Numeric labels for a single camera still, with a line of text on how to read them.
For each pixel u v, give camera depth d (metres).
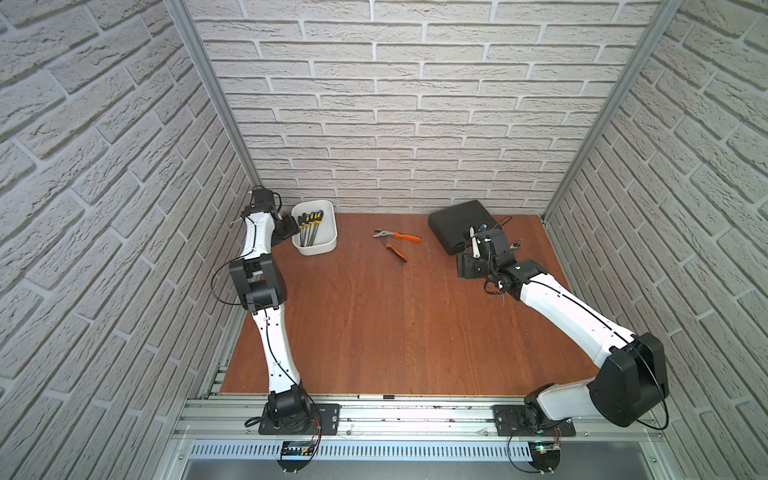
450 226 1.14
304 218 1.17
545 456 0.70
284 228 0.94
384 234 1.13
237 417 0.76
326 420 0.74
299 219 1.17
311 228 1.14
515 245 1.10
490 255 0.63
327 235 1.13
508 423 0.73
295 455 0.71
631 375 0.41
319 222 1.17
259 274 0.66
